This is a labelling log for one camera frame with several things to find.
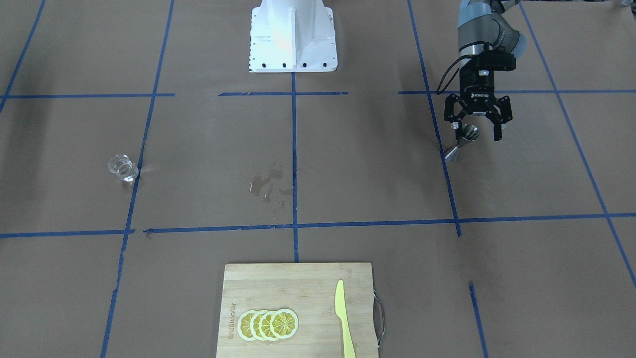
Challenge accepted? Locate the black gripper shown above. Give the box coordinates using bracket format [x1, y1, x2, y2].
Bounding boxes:
[444, 67, 513, 141]

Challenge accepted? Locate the steel double jigger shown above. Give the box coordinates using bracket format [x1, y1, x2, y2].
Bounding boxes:
[444, 124, 479, 162]

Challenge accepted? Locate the clear glass cup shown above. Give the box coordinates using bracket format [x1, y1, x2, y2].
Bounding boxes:
[107, 154, 139, 182]

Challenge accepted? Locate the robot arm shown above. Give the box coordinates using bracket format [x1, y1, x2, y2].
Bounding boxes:
[444, 0, 527, 141]

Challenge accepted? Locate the yellow plastic knife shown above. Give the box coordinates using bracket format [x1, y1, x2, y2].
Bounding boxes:
[334, 279, 356, 358]

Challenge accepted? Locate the bamboo cutting board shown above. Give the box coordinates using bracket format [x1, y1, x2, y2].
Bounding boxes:
[216, 263, 379, 358]

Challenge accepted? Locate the back lemon slice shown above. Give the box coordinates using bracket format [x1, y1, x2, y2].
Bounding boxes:
[238, 310, 256, 342]

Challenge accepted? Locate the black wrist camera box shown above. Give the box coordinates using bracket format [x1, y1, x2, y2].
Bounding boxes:
[466, 49, 517, 71]

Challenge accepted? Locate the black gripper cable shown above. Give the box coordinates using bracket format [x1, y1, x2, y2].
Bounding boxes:
[436, 54, 473, 96]

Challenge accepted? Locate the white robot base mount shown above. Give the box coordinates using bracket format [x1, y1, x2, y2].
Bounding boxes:
[248, 0, 338, 73]

